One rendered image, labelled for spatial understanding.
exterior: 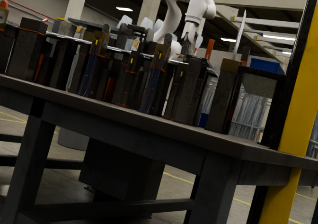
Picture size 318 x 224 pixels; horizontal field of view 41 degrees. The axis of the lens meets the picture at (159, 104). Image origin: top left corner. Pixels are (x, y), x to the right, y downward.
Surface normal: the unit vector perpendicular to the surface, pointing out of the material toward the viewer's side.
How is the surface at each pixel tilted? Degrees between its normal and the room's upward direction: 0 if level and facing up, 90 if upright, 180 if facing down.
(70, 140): 93
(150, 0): 90
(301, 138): 90
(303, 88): 90
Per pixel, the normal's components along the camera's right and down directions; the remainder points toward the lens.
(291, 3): -0.55, -0.16
